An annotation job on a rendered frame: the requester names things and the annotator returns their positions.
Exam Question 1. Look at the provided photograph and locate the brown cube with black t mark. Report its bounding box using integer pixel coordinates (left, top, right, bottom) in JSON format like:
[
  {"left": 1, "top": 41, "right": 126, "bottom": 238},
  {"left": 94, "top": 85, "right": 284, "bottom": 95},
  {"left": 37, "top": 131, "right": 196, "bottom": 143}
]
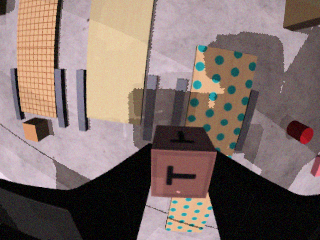
[{"left": 151, "top": 125, "right": 217, "bottom": 199}]

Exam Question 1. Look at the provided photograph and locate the small orange cube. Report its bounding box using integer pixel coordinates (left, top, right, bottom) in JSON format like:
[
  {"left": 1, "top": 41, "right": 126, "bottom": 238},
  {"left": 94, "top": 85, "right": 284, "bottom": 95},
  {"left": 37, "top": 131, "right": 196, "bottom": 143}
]
[{"left": 23, "top": 117, "right": 49, "bottom": 143}]

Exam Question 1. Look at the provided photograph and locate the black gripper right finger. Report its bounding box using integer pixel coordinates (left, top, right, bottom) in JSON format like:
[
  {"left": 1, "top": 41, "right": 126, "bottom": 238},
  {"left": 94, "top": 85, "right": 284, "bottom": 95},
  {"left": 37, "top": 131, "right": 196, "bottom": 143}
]
[{"left": 208, "top": 152, "right": 320, "bottom": 240}]

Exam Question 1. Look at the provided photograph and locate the orange gridded flat strip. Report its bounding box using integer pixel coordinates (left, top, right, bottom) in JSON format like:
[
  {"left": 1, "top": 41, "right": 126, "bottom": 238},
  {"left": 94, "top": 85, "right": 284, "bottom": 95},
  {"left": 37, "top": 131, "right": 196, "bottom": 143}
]
[{"left": 16, "top": 0, "right": 61, "bottom": 119}]

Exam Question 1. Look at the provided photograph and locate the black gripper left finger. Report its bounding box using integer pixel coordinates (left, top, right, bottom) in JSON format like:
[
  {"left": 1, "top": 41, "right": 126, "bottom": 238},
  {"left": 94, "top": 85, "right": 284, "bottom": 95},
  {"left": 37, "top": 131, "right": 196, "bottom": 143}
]
[{"left": 0, "top": 144, "right": 153, "bottom": 240}]

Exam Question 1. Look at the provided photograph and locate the dark red cylinder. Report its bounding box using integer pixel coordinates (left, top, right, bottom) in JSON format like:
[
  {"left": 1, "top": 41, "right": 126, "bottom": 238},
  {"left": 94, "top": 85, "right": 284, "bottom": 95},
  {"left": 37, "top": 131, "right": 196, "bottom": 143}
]
[{"left": 287, "top": 121, "right": 313, "bottom": 144}]

